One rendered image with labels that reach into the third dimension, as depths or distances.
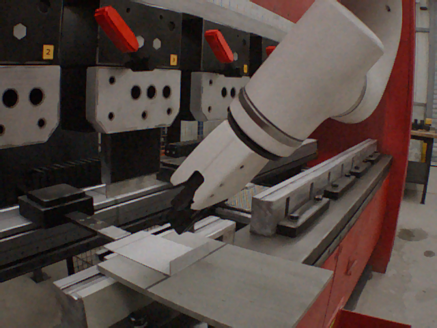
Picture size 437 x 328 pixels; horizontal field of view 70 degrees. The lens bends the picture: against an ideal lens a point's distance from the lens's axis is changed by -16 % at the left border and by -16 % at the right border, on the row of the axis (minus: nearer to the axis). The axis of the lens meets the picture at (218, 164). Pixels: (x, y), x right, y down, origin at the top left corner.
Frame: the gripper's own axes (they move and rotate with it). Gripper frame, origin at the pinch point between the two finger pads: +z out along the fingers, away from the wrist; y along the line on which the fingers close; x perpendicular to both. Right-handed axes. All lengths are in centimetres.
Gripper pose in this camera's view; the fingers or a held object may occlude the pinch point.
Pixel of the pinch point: (183, 216)
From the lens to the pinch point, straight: 47.6
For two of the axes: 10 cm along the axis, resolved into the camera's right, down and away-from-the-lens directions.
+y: -5.5, 1.5, -8.2
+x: 6.1, 7.4, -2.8
